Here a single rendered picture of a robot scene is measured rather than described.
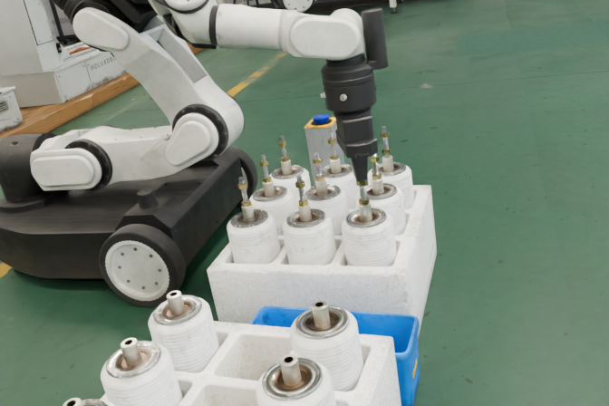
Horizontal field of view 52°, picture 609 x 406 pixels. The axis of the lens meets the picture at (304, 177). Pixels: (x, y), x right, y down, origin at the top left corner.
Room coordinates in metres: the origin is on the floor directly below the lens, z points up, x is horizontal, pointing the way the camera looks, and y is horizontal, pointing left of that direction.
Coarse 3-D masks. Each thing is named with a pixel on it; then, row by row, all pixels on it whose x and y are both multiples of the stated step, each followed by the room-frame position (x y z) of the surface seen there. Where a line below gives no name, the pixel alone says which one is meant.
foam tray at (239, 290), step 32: (416, 192) 1.29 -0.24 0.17; (416, 224) 1.12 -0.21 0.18; (224, 256) 1.12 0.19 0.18; (416, 256) 1.05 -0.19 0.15; (224, 288) 1.07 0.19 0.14; (256, 288) 1.04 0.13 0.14; (288, 288) 1.02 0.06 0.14; (320, 288) 1.00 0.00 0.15; (352, 288) 0.98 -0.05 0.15; (384, 288) 0.95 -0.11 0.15; (416, 288) 1.02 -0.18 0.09; (224, 320) 1.07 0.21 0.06
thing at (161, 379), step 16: (160, 368) 0.70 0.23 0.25; (112, 384) 0.68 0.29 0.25; (128, 384) 0.68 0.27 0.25; (144, 384) 0.68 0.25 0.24; (160, 384) 0.69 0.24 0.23; (176, 384) 0.72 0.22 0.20; (112, 400) 0.68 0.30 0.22; (128, 400) 0.67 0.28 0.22; (144, 400) 0.68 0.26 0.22; (160, 400) 0.69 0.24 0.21; (176, 400) 0.71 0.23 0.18
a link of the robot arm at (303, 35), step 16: (288, 16) 1.02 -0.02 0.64; (304, 16) 1.00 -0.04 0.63; (320, 16) 1.00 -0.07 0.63; (336, 16) 1.00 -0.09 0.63; (288, 32) 1.01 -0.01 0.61; (304, 32) 0.99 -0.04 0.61; (320, 32) 0.99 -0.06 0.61; (336, 32) 0.98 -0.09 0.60; (352, 32) 0.98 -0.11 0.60; (288, 48) 1.01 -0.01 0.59; (304, 48) 0.99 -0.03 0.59; (320, 48) 0.99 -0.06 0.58; (336, 48) 0.98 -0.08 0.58; (352, 48) 0.98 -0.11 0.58
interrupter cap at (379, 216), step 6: (372, 210) 1.06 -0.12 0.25; (378, 210) 1.06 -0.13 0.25; (348, 216) 1.05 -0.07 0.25; (354, 216) 1.05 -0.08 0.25; (372, 216) 1.05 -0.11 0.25; (378, 216) 1.04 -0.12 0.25; (384, 216) 1.03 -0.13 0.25; (348, 222) 1.03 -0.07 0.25; (354, 222) 1.02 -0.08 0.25; (360, 222) 1.02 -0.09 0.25; (366, 222) 1.02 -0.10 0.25; (372, 222) 1.01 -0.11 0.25; (378, 222) 1.01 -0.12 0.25
